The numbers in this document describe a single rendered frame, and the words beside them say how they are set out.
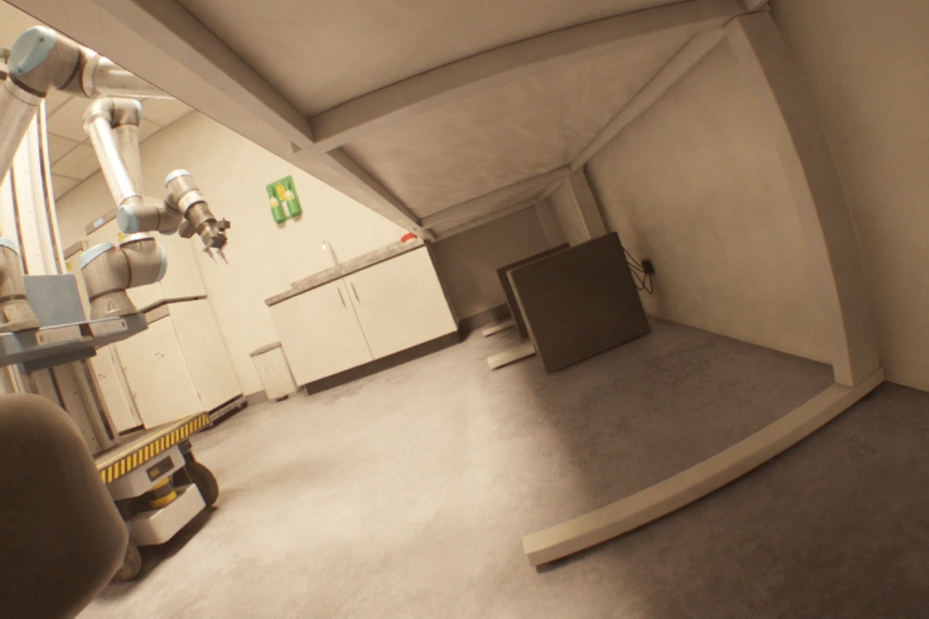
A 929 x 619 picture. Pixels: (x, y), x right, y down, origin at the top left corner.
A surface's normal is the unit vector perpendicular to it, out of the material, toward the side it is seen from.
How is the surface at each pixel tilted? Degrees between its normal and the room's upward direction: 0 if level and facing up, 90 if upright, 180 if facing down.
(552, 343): 90
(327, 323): 90
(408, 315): 90
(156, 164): 90
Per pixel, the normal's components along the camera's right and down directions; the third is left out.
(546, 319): -0.01, 0.01
